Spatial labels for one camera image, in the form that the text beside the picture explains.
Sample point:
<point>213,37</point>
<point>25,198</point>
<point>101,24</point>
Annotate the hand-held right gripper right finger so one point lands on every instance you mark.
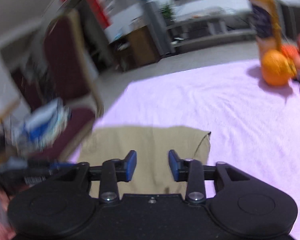
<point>173,167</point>

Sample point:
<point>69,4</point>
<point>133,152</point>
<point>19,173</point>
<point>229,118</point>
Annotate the large orange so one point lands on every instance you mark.
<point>276,68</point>

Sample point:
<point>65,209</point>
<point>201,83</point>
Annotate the orange juice bottle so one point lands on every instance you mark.
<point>266,22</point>

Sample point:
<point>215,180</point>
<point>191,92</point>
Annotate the wooden cabinet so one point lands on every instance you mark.
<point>140,47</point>

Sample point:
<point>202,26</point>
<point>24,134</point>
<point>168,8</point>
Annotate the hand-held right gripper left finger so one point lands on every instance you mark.
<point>131,166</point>

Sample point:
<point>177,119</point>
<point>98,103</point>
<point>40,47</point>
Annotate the potted green plant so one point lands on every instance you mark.
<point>166,11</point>

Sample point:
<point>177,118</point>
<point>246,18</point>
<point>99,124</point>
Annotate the tall grey speaker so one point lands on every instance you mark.
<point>158,32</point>

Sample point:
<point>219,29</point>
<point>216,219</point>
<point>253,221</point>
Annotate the long grey shelf unit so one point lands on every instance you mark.
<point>210,27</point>

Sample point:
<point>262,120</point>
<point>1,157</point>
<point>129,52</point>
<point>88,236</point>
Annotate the pile of folded clothes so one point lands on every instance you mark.
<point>43,125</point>

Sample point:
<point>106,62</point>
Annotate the orange spiky fruit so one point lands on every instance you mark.
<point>290,52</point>

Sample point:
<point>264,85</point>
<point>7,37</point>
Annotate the khaki shorts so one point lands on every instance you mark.
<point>150,142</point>

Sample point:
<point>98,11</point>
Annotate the maroon banquet chair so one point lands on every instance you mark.
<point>65,62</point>

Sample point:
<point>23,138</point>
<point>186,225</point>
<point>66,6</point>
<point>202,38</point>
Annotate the purple towel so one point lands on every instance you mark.
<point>215,110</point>

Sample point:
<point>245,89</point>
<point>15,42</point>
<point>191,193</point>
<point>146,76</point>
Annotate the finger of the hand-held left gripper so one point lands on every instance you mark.
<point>62,166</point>

